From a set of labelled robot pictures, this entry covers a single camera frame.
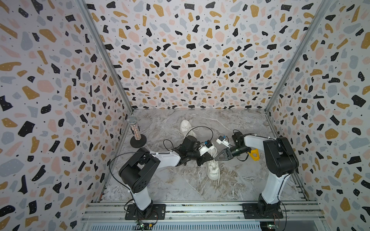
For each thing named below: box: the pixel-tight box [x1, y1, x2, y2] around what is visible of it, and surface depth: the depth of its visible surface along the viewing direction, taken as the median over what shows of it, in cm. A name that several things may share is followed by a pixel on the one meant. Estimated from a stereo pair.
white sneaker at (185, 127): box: [178, 119, 199, 139], surface depth 108 cm
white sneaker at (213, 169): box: [206, 158, 220, 181], surface depth 85 cm
